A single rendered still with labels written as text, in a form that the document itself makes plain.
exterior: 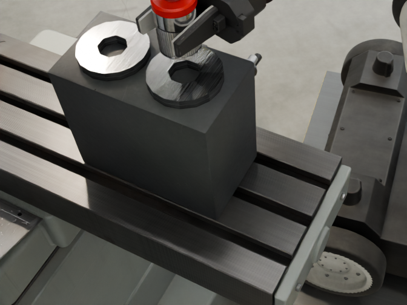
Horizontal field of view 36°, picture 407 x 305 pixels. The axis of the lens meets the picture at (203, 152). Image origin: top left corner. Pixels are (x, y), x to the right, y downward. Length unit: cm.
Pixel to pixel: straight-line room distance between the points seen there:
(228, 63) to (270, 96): 148
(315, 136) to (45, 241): 80
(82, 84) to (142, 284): 78
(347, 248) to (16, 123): 63
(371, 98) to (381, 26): 108
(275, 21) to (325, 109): 89
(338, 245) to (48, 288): 53
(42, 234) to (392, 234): 65
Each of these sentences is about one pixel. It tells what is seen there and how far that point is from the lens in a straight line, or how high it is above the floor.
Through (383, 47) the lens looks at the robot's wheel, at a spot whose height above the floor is 60.
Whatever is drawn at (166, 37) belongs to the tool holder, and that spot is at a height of 122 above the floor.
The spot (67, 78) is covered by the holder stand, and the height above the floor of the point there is 113.
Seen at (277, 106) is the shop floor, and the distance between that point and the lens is 219.
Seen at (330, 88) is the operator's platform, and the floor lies 40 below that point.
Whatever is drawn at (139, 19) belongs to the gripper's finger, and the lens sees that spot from 67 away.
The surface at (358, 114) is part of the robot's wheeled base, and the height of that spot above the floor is 59.
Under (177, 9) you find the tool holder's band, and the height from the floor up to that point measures 125.
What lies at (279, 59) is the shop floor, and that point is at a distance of 234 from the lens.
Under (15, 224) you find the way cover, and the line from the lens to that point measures 98.
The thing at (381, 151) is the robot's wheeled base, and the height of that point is 59.
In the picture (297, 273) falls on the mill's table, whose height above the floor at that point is 93.
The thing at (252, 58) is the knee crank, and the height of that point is 53.
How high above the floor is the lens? 166
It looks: 53 degrees down
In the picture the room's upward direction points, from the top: 8 degrees counter-clockwise
